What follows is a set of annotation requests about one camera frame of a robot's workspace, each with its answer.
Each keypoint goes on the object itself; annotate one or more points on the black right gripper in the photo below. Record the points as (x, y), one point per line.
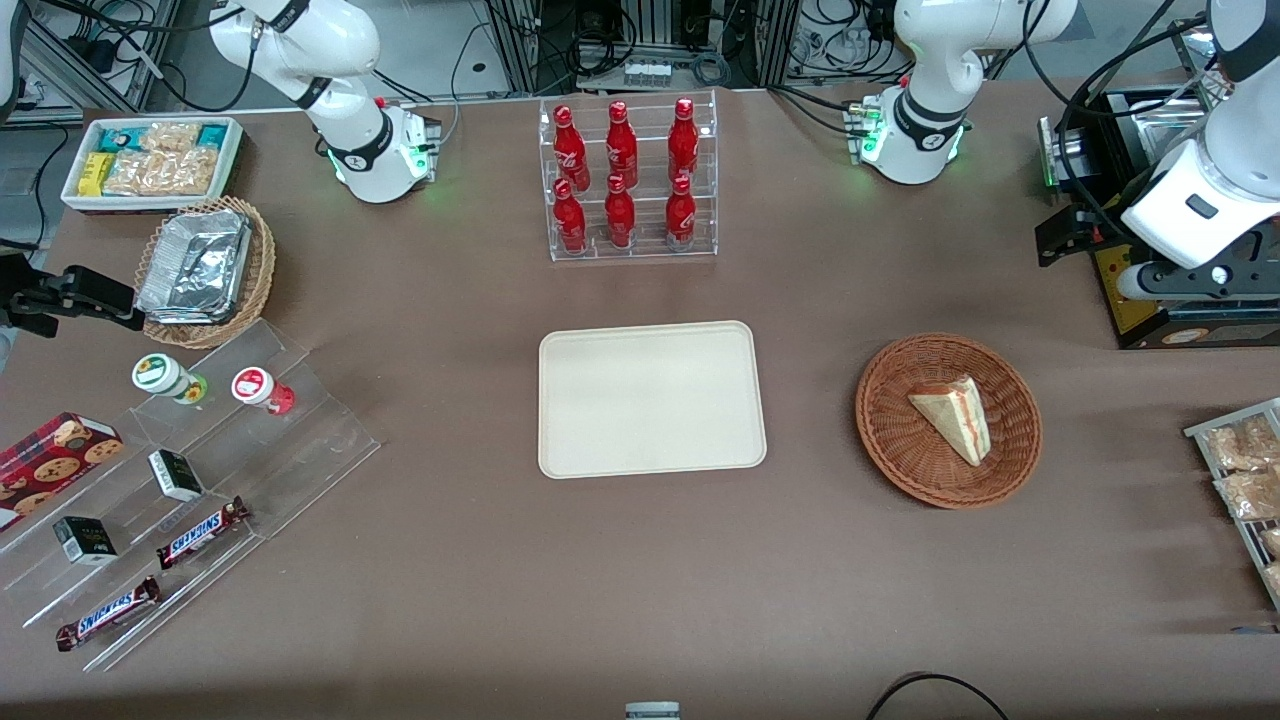
(40, 297)

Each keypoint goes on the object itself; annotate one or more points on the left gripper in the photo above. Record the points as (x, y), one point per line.
(1098, 226)

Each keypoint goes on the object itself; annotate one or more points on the triangular sandwich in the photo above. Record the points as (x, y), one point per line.
(955, 415)

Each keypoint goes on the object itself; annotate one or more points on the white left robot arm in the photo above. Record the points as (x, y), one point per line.
(920, 60)

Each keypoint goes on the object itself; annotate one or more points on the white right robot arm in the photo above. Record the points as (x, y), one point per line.
(330, 60)

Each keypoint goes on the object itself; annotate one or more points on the oval light wicker basket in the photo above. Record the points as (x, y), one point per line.
(258, 270)

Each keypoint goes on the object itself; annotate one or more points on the round brown wicker basket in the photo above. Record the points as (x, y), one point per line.
(900, 440)

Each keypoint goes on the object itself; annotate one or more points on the beige plastic tray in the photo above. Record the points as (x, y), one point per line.
(650, 400)

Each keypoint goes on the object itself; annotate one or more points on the steel warmer pan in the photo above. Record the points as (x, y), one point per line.
(1165, 120)

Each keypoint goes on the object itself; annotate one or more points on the aluminium foil container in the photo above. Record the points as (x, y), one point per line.
(195, 265)

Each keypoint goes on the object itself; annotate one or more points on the green lid white cup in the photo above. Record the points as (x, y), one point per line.
(160, 375)

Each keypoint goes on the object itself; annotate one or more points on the white plastic snack bin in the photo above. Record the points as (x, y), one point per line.
(150, 203)

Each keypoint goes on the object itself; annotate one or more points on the yellow snack pack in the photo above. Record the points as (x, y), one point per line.
(96, 173)

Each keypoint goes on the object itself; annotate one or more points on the clear bag of crackers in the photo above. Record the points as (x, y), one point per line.
(135, 175)
(170, 137)
(190, 170)

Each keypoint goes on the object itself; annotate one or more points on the teal snack pack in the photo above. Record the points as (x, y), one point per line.
(213, 135)
(120, 138)

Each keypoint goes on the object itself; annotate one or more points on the black glass food warmer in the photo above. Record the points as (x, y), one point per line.
(1135, 330)

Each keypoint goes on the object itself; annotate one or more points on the red tartan cookie box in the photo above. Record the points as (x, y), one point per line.
(50, 460)

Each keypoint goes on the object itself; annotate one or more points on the red lid white cup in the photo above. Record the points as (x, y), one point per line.
(255, 387)

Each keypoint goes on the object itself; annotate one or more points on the small black box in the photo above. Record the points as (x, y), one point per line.
(175, 475)
(85, 540)

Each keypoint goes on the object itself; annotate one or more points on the clear acrylic stepped shelf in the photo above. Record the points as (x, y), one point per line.
(300, 450)

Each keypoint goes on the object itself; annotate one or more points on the clear bag of pastries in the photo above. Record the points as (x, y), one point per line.
(1250, 495)
(1240, 445)

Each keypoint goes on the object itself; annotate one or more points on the brown Snickers bar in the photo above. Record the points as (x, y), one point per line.
(105, 613)
(200, 533)

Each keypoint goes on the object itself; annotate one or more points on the red cola bottle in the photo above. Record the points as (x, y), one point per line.
(620, 218)
(570, 150)
(681, 218)
(621, 145)
(570, 222)
(683, 140)

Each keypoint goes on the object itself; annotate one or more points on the clear acrylic bottle rack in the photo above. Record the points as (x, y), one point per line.
(645, 245)

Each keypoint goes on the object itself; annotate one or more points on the grey power strip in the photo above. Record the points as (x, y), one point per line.
(647, 74)

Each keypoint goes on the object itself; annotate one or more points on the grey device edge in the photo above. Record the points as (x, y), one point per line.
(652, 712)

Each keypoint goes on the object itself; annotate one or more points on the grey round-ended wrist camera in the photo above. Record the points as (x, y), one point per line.
(1190, 282)

